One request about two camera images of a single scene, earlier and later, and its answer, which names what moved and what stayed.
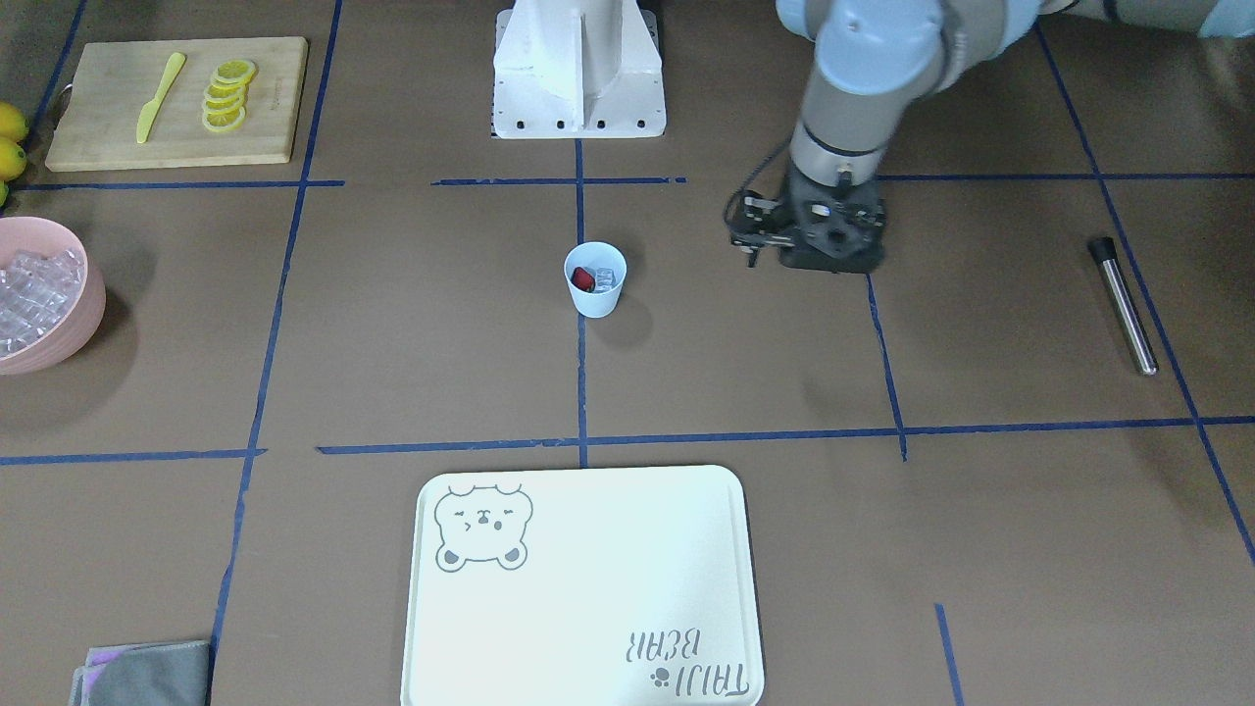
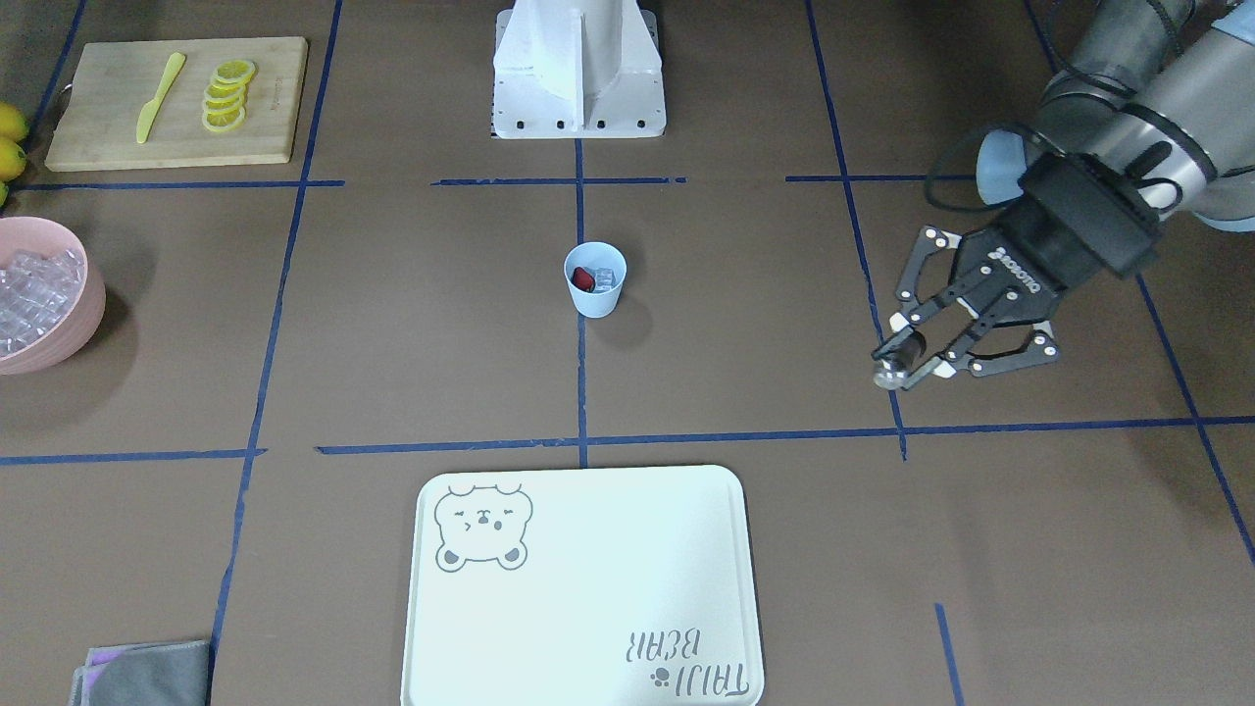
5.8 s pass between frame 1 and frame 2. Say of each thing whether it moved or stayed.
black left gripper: moved
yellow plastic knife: stayed
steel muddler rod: moved
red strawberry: stayed
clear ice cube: stayed
